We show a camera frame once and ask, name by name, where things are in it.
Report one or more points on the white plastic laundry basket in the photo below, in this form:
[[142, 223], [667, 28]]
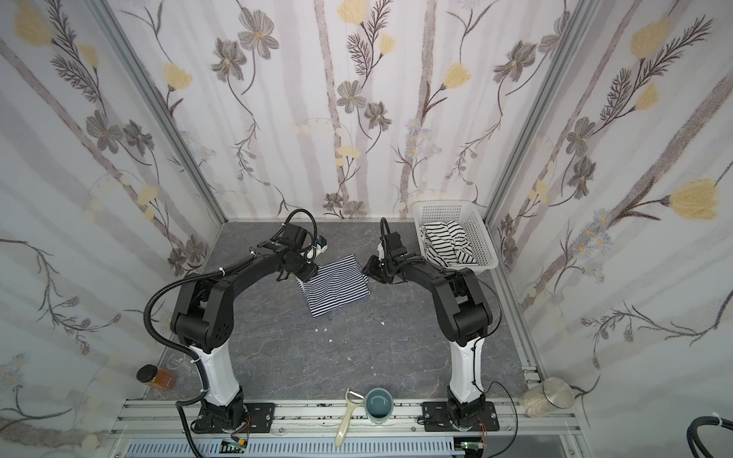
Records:
[[466, 214]]

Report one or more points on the aluminium mounting rail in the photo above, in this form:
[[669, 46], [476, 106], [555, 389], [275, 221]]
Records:
[[418, 428]]

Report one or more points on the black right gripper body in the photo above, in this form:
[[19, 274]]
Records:
[[374, 268]]

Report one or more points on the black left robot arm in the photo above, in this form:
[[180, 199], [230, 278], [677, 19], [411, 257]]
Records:
[[204, 321]]

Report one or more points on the amber spice jar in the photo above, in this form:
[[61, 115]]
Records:
[[157, 378]]

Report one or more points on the clear wine glass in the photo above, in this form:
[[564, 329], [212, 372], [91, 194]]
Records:
[[178, 363]]

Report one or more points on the clear glass jar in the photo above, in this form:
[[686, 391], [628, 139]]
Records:
[[552, 395]]

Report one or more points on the blue white striped tank top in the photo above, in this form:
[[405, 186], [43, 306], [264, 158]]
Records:
[[335, 285]]

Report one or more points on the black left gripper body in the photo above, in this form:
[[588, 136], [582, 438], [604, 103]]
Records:
[[306, 271]]

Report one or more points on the cream handled peeler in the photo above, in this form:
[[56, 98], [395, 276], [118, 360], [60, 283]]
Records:
[[354, 400]]

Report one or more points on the black white striped tank top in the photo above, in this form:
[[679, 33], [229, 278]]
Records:
[[446, 244]]

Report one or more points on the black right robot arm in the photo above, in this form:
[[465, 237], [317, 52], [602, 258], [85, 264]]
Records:
[[463, 315]]

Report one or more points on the teal ceramic cup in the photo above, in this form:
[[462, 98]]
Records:
[[379, 405]]

